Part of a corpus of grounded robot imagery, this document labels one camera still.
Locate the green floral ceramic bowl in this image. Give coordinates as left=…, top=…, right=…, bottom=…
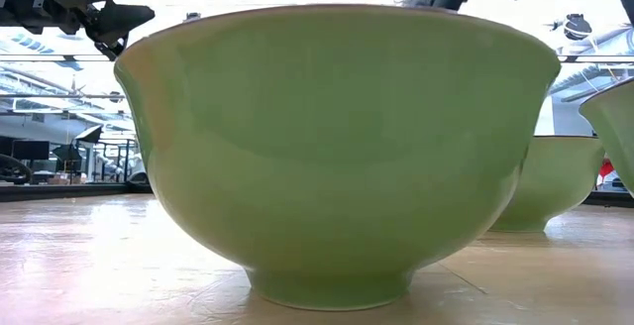
left=488, top=135, right=606, bottom=234
left=578, top=77, right=634, bottom=198
left=113, top=3, right=563, bottom=311

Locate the black studio light hood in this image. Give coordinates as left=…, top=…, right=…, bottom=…
left=73, top=125, right=104, bottom=144

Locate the black computer monitor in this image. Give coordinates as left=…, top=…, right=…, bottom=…
left=12, top=140, right=51, bottom=162

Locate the ceiling duct with vent slots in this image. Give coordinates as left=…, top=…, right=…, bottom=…
left=0, top=17, right=89, bottom=57

